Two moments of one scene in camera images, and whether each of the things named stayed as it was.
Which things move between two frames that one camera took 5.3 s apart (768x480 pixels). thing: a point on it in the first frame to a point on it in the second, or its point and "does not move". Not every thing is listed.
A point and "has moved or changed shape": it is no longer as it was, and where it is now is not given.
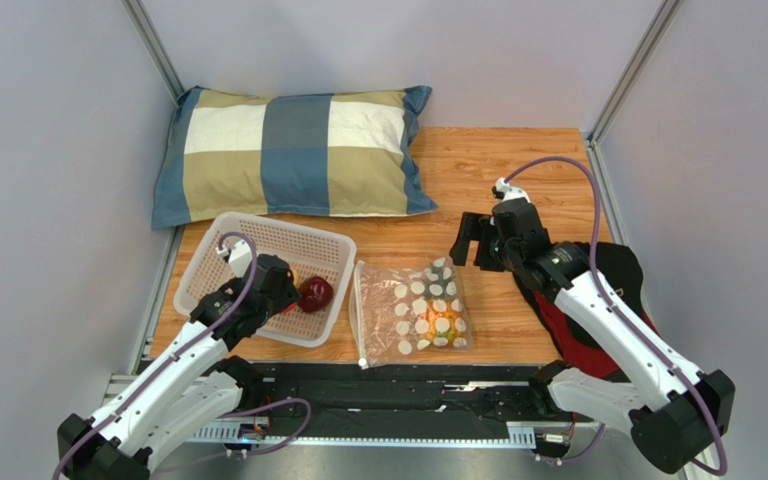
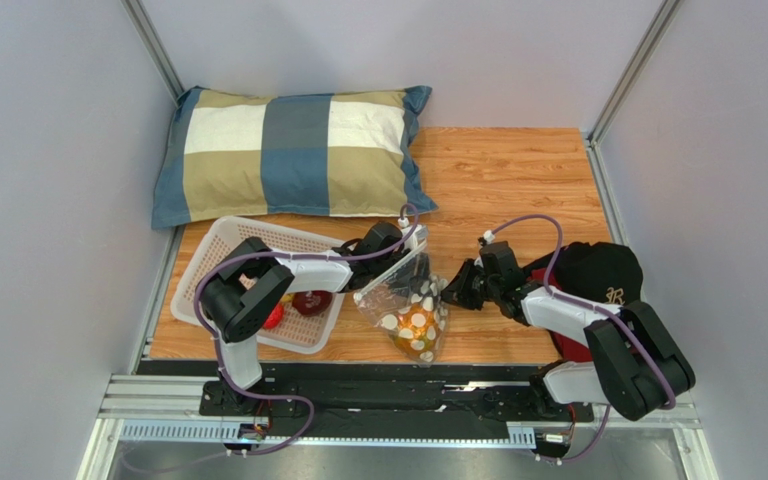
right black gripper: x=485 y=238 to x=475 y=284
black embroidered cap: x=621 y=266 does not move
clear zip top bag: x=400 y=312 has moved or changed shape
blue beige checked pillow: x=232 y=154 does not move
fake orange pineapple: x=444 y=317 to x=417 y=330
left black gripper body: x=287 y=296 to x=381 y=265
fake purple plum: x=315 y=293 does not move
